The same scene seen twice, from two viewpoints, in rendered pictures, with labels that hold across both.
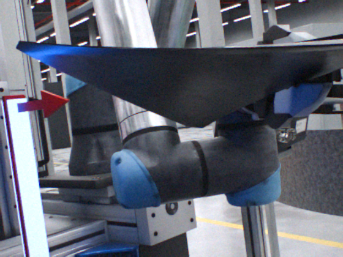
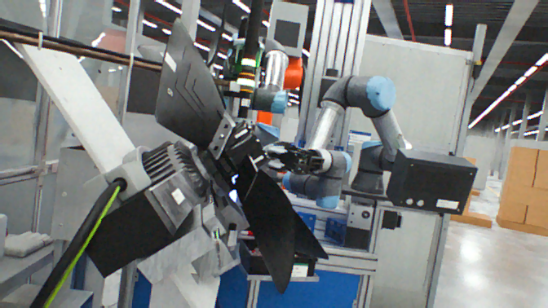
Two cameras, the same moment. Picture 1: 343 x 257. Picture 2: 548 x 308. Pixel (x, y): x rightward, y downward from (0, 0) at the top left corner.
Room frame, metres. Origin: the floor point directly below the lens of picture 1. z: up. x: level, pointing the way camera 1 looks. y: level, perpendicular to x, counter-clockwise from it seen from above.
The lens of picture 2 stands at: (-0.23, -1.11, 1.26)
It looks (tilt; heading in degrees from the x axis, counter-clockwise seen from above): 5 degrees down; 55
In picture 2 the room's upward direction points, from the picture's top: 9 degrees clockwise
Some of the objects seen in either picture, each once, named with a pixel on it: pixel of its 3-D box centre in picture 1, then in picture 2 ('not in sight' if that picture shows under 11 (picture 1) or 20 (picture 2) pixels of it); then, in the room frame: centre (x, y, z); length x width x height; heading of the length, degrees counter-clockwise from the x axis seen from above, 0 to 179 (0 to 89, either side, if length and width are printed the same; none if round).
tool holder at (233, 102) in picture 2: not in sight; (239, 103); (0.28, -0.17, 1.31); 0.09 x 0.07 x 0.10; 4
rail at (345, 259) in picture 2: not in sight; (254, 247); (0.56, 0.09, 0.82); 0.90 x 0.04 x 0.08; 149
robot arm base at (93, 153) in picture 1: (100, 147); (369, 180); (1.17, 0.15, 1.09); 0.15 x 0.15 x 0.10
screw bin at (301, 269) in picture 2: not in sight; (276, 258); (0.54, -0.09, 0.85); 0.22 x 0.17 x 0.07; 163
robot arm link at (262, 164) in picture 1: (238, 163); (324, 190); (0.70, -0.09, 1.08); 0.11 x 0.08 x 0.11; 104
